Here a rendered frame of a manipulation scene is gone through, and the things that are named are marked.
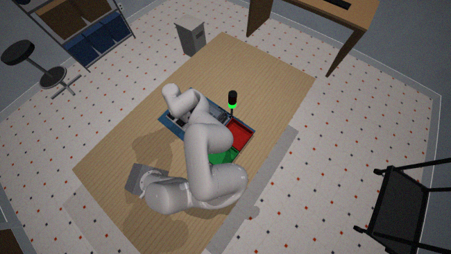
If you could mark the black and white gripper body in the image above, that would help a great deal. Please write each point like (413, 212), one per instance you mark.
(185, 117)

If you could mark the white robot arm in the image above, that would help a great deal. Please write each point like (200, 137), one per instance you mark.
(209, 187)

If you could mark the green bin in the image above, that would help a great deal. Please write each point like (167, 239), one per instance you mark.
(225, 157)

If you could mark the red open-top bin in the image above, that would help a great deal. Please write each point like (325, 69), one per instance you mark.
(240, 133)

